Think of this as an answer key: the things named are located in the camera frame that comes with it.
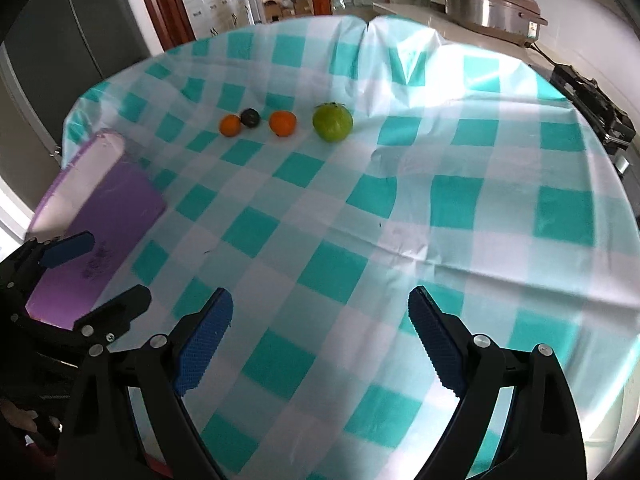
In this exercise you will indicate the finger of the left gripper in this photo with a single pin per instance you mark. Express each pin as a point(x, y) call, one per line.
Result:
point(106, 323)
point(62, 250)

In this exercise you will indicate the teal white checkered tablecloth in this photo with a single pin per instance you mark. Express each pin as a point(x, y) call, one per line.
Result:
point(466, 173)

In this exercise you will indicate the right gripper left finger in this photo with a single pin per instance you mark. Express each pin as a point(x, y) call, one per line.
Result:
point(107, 443)

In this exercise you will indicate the person's left hand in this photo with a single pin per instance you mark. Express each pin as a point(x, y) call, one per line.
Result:
point(43, 431)

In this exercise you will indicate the black device on counter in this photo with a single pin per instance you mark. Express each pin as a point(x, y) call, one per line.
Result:
point(612, 125)

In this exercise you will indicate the red wooden door frame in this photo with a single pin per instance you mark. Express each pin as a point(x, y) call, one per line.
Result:
point(170, 22)

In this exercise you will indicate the grey refrigerator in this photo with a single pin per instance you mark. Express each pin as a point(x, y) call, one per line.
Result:
point(52, 52)

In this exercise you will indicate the dark fruit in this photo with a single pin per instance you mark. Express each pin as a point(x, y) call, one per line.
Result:
point(250, 118)

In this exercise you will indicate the orange tangerine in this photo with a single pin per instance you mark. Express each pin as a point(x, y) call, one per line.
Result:
point(230, 125)
point(282, 123)

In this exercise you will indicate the purple fabric storage box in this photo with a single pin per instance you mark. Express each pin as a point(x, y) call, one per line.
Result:
point(102, 191)

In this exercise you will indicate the silver electric cooker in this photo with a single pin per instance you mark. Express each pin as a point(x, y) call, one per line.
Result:
point(515, 21)

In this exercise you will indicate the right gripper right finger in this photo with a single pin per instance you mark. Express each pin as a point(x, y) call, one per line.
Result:
point(542, 437)

